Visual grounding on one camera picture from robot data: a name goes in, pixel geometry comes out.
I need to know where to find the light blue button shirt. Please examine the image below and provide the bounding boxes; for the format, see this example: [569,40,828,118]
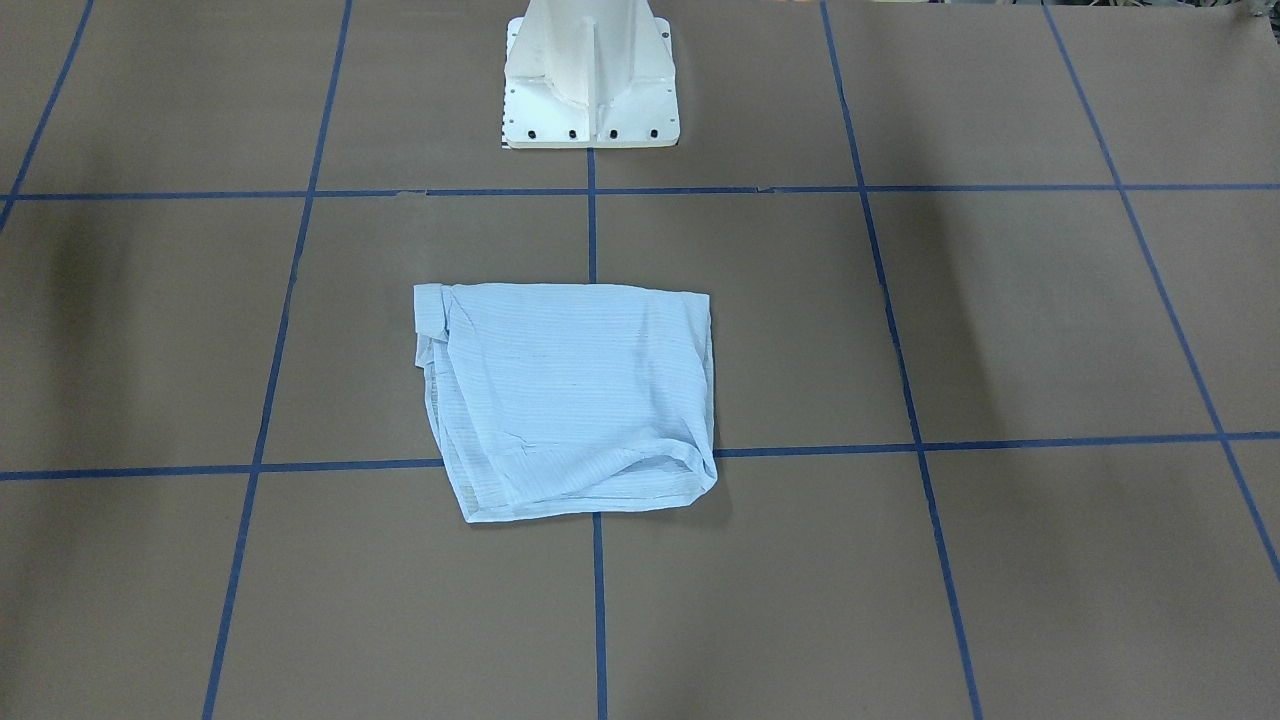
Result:
[412,283,718,524]

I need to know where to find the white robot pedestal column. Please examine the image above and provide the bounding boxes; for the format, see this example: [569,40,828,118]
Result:
[500,1,681,150]

